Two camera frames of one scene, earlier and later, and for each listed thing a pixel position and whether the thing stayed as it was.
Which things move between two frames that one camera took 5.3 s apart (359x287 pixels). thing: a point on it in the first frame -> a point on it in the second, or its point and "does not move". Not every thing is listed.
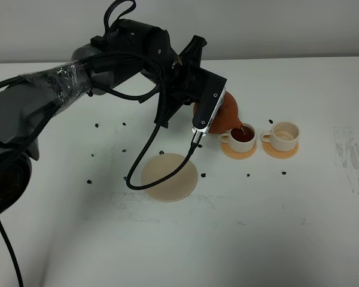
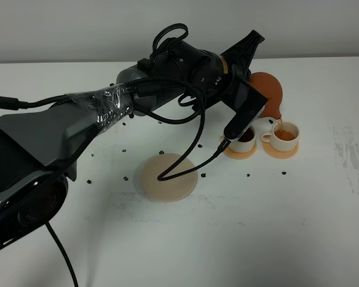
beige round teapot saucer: x=174 y=188 does not move
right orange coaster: x=270 y=150 does not move
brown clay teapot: x=227 y=119 -> x=270 y=88
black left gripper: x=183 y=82 -> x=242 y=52
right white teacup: x=283 y=137 does not move
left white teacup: x=240 y=140 does not move
